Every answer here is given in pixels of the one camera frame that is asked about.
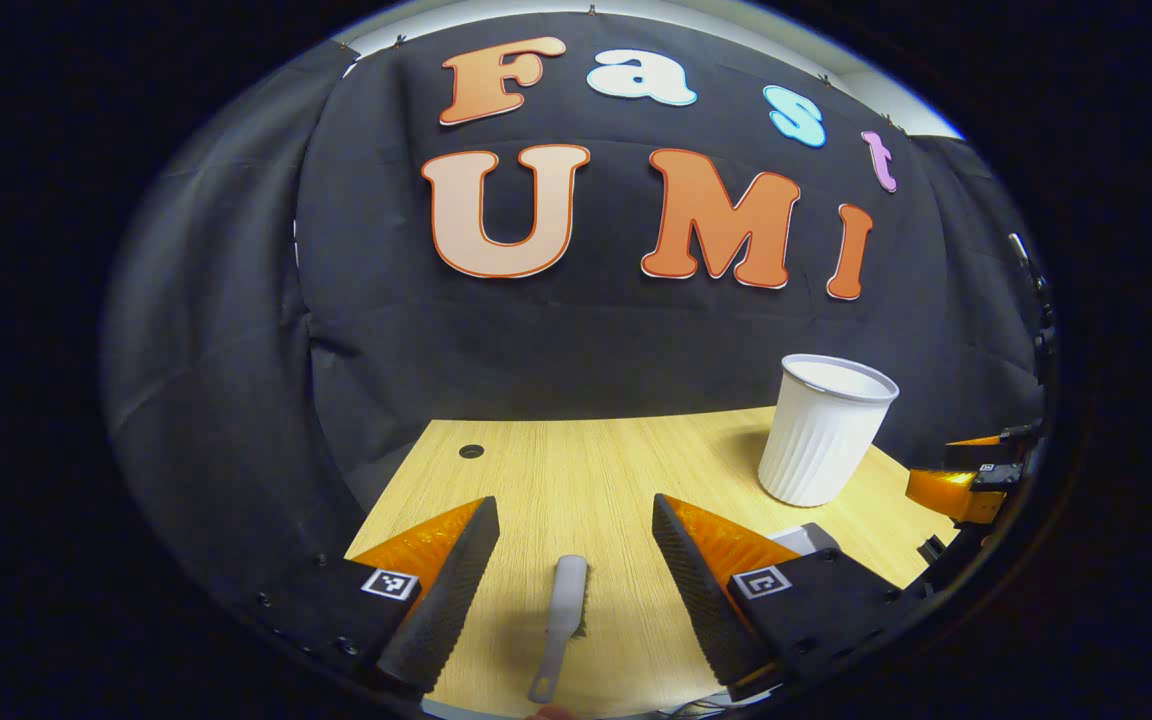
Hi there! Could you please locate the white ribbed garbage bin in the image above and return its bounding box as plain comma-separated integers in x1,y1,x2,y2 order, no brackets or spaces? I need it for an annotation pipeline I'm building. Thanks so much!
758,353,901,508

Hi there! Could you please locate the wooden desktop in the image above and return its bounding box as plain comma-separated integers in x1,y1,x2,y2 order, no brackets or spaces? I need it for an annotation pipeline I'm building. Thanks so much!
344,405,963,719

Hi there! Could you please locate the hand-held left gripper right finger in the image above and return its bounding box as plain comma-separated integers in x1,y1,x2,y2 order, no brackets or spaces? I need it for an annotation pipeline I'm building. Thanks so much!
651,493,905,701

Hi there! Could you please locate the grey dustpan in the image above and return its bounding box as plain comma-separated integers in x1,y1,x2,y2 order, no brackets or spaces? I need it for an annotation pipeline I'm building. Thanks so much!
771,522,842,557

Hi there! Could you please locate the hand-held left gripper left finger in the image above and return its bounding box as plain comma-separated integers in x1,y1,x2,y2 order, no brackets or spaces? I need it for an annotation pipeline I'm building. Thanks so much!
244,495,502,699

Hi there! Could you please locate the small grey broom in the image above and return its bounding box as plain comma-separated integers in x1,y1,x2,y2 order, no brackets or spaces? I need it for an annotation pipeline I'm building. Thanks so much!
528,555,590,705

